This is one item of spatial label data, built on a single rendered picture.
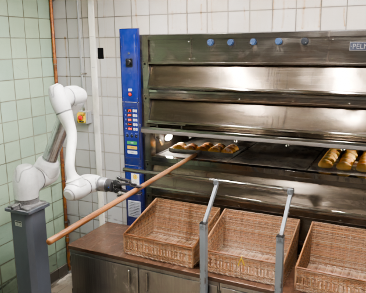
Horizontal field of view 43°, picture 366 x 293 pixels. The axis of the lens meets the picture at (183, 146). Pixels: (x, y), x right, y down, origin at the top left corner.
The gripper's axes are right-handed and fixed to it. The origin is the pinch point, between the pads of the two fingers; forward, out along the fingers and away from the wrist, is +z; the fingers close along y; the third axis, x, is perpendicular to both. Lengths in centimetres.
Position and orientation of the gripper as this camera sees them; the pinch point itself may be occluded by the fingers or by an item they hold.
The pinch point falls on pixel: (136, 189)
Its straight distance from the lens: 279.1
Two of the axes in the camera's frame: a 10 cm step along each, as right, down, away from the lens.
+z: 9.0, 0.9, -4.2
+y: 0.1, 9.8, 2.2
